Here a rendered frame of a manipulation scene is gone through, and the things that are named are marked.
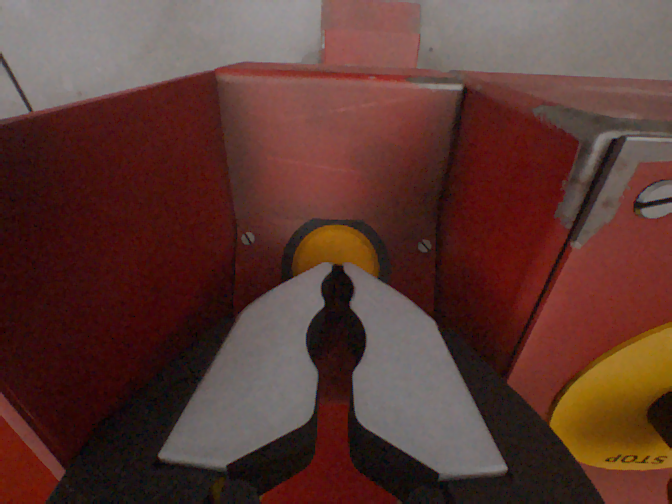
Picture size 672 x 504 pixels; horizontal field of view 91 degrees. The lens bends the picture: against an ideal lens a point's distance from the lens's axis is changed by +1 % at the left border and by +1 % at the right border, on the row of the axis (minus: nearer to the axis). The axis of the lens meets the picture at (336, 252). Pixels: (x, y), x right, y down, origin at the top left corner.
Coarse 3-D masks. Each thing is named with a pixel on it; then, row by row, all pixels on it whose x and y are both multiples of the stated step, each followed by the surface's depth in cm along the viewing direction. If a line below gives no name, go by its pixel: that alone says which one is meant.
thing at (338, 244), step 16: (304, 240) 15; (320, 240) 14; (336, 240) 14; (352, 240) 14; (368, 240) 15; (304, 256) 14; (320, 256) 14; (336, 256) 14; (352, 256) 14; (368, 256) 14; (368, 272) 14; (336, 288) 14; (336, 304) 14
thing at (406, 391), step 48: (384, 288) 11; (384, 336) 9; (432, 336) 9; (384, 384) 7; (432, 384) 8; (384, 432) 6; (432, 432) 6; (480, 432) 7; (384, 480) 7; (432, 480) 6
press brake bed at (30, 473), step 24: (336, 408) 27; (0, 432) 26; (336, 432) 25; (0, 456) 24; (24, 456) 24; (336, 456) 23; (0, 480) 23; (24, 480) 23; (48, 480) 23; (288, 480) 22; (312, 480) 22; (336, 480) 22; (360, 480) 22
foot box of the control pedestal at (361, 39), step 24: (336, 0) 66; (360, 0) 66; (336, 24) 68; (360, 24) 68; (384, 24) 68; (408, 24) 68; (336, 48) 61; (360, 48) 61; (384, 48) 61; (408, 48) 61
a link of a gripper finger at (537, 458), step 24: (456, 336) 9; (456, 360) 8; (480, 360) 8; (480, 384) 8; (504, 384) 8; (480, 408) 7; (504, 408) 7; (528, 408) 7; (504, 432) 7; (528, 432) 7; (552, 432) 7; (504, 456) 6; (528, 456) 6; (552, 456) 6; (456, 480) 6; (480, 480) 6; (504, 480) 6; (528, 480) 6; (552, 480) 6; (576, 480) 6
